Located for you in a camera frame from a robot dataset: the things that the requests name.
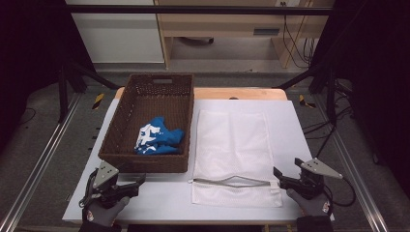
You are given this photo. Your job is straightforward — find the white table board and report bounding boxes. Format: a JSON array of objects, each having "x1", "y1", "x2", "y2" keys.
[{"x1": 62, "y1": 98, "x2": 336, "y2": 224}]

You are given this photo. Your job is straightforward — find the brown wicker basket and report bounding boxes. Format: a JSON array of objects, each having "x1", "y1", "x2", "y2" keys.
[{"x1": 98, "y1": 72, "x2": 195, "y2": 174}]

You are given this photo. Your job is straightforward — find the black metal frame stand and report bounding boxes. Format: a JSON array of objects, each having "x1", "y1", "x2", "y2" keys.
[
  {"x1": 275, "y1": 60, "x2": 340, "y2": 128},
  {"x1": 57, "y1": 60, "x2": 122, "y2": 124}
]

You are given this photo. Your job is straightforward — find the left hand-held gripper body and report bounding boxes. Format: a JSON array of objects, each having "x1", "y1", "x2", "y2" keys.
[{"x1": 92, "y1": 159, "x2": 138, "y2": 209}]

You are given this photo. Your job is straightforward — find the wooden table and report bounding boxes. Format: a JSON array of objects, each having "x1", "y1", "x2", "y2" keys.
[{"x1": 114, "y1": 86, "x2": 288, "y2": 102}]

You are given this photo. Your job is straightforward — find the black curtain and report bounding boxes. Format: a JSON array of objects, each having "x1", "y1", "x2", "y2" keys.
[
  {"x1": 0, "y1": 0, "x2": 95, "y2": 153},
  {"x1": 311, "y1": 0, "x2": 410, "y2": 196}
]

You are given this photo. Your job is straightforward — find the aluminium floor rail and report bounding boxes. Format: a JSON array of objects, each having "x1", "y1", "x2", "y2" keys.
[
  {"x1": 0, "y1": 92, "x2": 84, "y2": 232},
  {"x1": 313, "y1": 94, "x2": 390, "y2": 232}
]

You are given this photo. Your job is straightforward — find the person's right hand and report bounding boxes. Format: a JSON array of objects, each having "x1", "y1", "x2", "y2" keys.
[{"x1": 285, "y1": 188, "x2": 334, "y2": 218}]

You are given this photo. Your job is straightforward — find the black floor cables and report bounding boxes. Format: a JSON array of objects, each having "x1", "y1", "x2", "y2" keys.
[{"x1": 302, "y1": 79, "x2": 355, "y2": 160}]

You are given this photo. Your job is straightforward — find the left hand-held gripper cable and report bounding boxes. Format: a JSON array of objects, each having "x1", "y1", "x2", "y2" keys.
[{"x1": 78, "y1": 168, "x2": 99, "y2": 209}]

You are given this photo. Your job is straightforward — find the right hand-held gripper cable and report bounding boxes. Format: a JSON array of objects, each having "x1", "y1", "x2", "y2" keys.
[{"x1": 322, "y1": 176, "x2": 358, "y2": 208}]

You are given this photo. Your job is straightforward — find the light wooden desk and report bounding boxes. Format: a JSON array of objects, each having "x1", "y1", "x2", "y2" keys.
[{"x1": 154, "y1": 0, "x2": 335, "y2": 70}]

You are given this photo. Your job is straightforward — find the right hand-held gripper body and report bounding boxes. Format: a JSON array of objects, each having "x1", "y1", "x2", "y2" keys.
[{"x1": 288, "y1": 158, "x2": 344, "y2": 200}]

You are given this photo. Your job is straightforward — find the hand-held gripper cable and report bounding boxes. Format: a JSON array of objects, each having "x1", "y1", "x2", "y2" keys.
[
  {"x1": 78, "y1": 168, "x2": 99, "y2": 209},
  {"x1": 322, "y1": 176, "x2": 358, "y2": 208}
]

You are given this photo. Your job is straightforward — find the white cabinet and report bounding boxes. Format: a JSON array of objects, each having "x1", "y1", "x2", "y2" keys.
[{"x1": 65, "y1": 0, "x2": 165, "y2": 64}]

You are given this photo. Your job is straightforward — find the blue cloth with white print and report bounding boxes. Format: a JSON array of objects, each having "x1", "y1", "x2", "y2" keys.
[{"x1": 133, "y1": 116, "x2": 186, "y2": 157}]

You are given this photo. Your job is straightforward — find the person's left hand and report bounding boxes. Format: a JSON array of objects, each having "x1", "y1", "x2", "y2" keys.
[{"x1": 82, "y1": 195, "x2": 131, "y2": 228}]

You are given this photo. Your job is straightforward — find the white mesh laundry bag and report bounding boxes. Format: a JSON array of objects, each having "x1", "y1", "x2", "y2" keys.
[{"x1": 188, "y1": 109, "x2": 284, "y2": 208}]

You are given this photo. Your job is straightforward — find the thin black floor cable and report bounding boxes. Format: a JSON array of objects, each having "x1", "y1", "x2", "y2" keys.
[{"x1": 17, "y1": 107, "x2": 37, "y2": 128}]

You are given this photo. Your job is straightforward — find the black cables at desk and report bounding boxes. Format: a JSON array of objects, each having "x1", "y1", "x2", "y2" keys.
[{"x1": 280, "y1": 1, "x2": 319, "y2": 69}]

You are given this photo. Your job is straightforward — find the black horizontal frame bar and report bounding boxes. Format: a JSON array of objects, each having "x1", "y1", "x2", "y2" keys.
[{"x1": 66, "y1": 4, "x2": 334, "y2": 16}]

